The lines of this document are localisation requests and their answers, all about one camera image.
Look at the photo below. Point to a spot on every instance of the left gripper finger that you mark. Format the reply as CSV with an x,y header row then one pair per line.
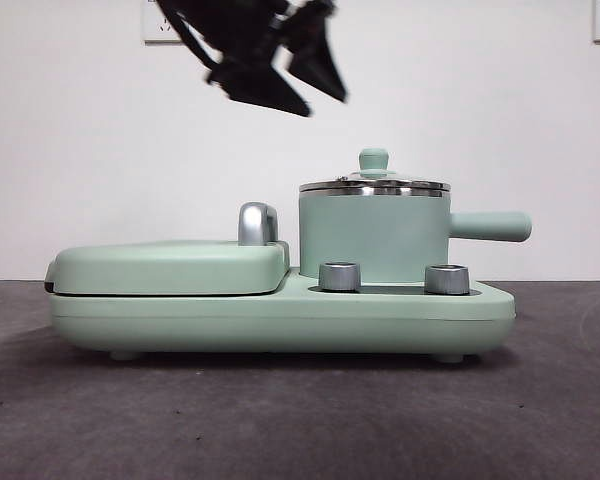
x,y
265,85
322,65

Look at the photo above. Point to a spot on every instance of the glass lid with green knob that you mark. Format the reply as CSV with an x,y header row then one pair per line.
x,y
374,159

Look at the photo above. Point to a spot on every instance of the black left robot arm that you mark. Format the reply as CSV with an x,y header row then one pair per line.
x,y
225,22

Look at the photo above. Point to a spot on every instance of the silver control dial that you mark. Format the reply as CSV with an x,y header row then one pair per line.
x,y
339,276
446,279

